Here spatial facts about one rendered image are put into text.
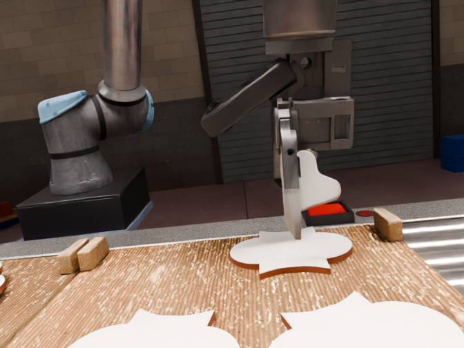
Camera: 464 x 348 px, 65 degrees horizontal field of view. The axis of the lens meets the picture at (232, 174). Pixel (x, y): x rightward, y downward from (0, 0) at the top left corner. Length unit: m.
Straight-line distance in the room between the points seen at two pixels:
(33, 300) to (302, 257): 0.31
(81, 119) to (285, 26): 0.65
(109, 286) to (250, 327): 0.19
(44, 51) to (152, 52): 1.47
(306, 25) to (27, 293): 0.43
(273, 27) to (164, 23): 4.92
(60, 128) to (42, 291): 0.50
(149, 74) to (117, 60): 4.36
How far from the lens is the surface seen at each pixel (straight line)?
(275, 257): 0.43
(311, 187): 0.38
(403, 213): 0.65
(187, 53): 5.19
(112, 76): 0.92
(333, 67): 0.40
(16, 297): 0.51
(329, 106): 0.39
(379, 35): 5.49
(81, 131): 0.93
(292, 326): 0.32
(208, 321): 0.34
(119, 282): 0.46
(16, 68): 5.93
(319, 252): 0.44
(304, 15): 0.38
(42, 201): 0.95
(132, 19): 0.86
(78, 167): 0.93
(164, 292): 0.41
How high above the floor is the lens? 1.13
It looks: 11 degrees down
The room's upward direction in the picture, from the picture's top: 7 degrees counter-clockwise
